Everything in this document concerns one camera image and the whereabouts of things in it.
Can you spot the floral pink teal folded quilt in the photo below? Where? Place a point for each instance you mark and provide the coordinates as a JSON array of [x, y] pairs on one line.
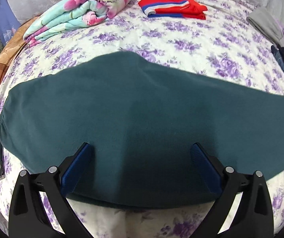
[[68, 15]]

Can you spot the blue patterned curtain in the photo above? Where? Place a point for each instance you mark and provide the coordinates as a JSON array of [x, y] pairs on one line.
[[8, 22]]

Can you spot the red blue white folded garment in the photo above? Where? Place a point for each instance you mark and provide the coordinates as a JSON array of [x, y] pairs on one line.
[[173, 8]]

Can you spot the purple floral bed sheet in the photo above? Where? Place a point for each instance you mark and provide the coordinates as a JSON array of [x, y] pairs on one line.
[[224, 46]]

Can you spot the grey folded garment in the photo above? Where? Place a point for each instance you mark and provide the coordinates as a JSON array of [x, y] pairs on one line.
[[273, 30]]

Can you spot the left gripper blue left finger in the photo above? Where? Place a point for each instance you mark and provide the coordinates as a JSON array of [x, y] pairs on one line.
[[59, 181]]

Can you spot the brown satin pillow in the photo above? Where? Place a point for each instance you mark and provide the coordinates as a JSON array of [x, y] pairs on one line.
[[13, 47]]

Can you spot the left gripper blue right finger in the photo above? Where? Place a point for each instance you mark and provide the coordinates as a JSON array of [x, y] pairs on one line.
[[225, 182]]

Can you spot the dark teal pants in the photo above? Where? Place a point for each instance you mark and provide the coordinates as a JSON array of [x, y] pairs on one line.
[[142, 119]]

